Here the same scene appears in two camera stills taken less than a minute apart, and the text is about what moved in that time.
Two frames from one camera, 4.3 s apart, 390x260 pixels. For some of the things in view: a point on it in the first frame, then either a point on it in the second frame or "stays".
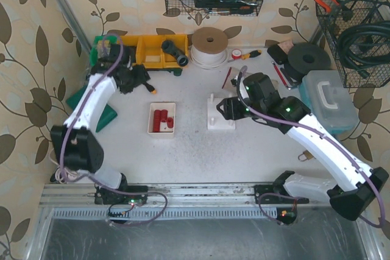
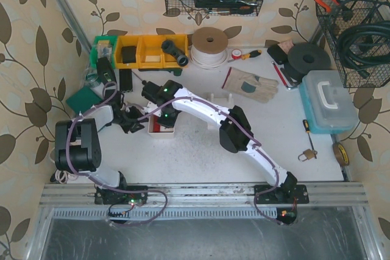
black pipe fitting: [181, 58] stays
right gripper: [231, 108] -> [151, 90]
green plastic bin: [94, 51] stays
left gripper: [138, 76] -> [131, 120]
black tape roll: [303, 58] stays
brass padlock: [306, 155] stays
